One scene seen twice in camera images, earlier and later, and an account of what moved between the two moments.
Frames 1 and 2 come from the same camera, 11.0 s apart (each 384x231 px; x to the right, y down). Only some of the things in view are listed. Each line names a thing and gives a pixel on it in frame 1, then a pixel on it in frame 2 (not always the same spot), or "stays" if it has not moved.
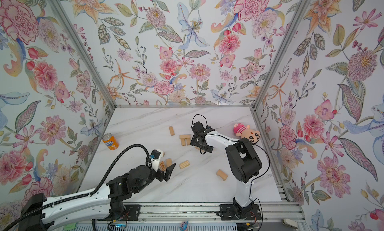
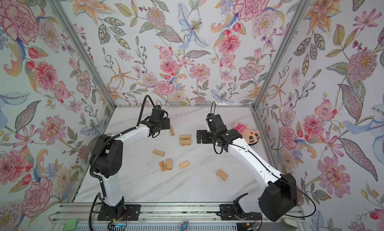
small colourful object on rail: x=184 y=226 stays
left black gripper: x=168 y=175 to x=166 y=123
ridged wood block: x=184 y=164 stays
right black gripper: x=194 y=141 to x=205 y=133
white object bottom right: x=290 y=223 stays
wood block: x=172 y=131 stays
